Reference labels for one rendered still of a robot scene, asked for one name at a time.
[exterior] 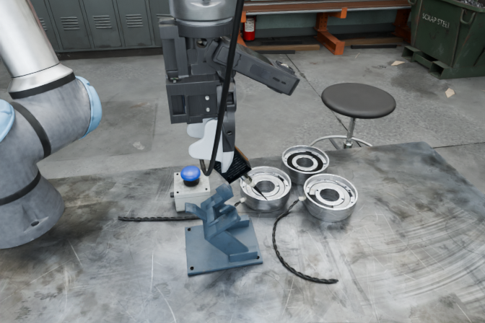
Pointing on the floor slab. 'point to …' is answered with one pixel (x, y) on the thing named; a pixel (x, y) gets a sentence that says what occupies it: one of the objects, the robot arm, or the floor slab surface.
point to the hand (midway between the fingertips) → (226, 157)
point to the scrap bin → (447, 30)
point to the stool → (356, 107)
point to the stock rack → (397, 2)
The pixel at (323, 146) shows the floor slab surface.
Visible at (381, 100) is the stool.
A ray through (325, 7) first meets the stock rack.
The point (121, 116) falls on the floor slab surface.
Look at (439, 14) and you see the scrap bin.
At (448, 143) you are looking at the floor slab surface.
